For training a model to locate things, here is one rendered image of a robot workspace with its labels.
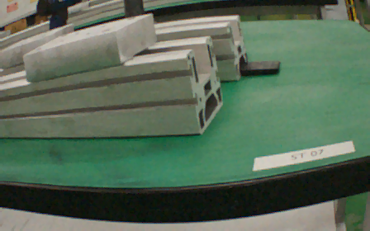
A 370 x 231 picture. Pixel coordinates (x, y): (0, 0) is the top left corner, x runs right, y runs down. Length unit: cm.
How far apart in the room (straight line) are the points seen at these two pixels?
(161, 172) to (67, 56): 19
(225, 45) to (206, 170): 28
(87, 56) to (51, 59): 6
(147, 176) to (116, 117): 12
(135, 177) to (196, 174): 6
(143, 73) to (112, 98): 5
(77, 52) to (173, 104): 13
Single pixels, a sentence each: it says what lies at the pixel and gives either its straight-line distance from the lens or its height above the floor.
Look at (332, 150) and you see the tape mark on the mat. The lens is 43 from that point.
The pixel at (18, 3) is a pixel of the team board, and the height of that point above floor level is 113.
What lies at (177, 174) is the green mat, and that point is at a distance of 44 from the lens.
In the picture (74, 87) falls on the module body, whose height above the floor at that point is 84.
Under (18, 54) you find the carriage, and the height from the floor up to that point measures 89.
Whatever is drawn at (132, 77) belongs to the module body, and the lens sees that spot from 53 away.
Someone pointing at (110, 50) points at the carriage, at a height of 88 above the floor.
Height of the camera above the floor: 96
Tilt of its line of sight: 17 degrees down
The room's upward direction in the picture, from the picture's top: 11 degrees counter-clockwise
